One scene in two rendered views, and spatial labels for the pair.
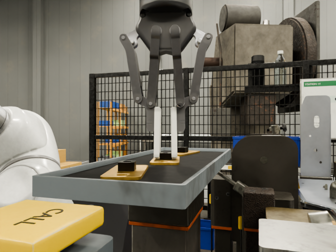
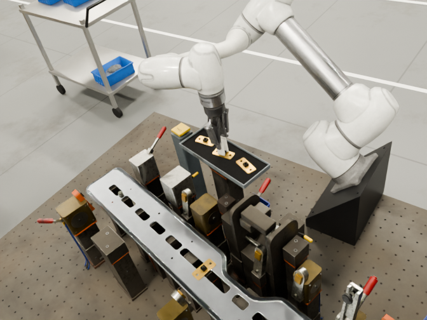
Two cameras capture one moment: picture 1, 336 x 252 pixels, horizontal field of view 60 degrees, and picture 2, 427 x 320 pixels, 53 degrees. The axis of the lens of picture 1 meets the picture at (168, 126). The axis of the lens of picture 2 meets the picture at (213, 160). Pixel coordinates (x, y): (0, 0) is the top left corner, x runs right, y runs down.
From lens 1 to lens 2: 1.81 m
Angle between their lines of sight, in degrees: 118
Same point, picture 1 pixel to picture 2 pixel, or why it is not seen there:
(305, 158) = not seen: outside the picture
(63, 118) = not seen: outside the picture
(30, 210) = (182, 128)
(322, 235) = (175, 178)
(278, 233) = (181, 171)
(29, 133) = (340, 110)
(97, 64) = not seen: outside the picture
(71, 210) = (179, 131)
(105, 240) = (179, 138)
